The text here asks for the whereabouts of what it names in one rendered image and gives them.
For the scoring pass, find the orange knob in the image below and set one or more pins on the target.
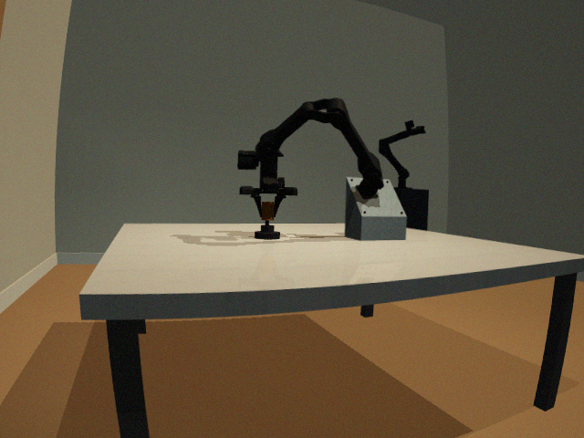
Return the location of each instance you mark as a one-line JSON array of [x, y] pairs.
[[268, 211]]

